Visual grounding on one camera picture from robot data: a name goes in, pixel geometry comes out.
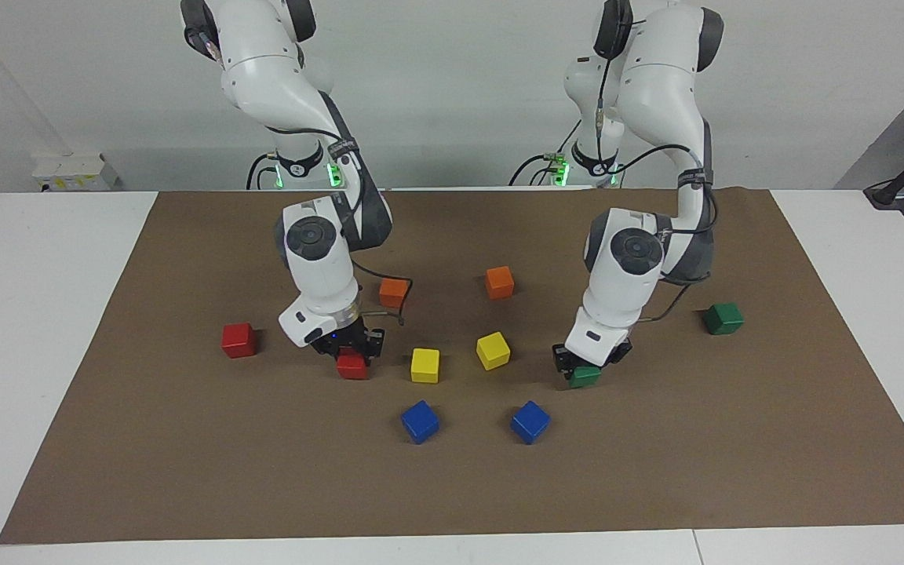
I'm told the yellow wooden cube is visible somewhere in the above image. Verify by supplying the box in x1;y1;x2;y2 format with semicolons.
476;331;512;371
410;348;441;385

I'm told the blue wooden cube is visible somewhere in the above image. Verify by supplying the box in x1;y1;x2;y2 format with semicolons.
400;399;441;445
509;399;552;445

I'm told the brown table mat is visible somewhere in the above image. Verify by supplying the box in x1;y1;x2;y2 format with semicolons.
0;188;904;545

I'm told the white power box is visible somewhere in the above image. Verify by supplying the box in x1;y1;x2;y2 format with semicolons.
32;153;119;193

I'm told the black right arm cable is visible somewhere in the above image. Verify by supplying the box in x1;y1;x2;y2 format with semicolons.
352;263;415;326

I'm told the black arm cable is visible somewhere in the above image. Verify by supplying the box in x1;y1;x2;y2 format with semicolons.
595;20;718;324
352;263;415;326

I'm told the black base cable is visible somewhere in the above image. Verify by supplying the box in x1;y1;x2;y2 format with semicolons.
246;153;279;191
556;118;583;158
508;155;555;187

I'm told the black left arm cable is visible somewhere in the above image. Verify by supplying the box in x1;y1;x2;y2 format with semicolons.
595;20;718;324

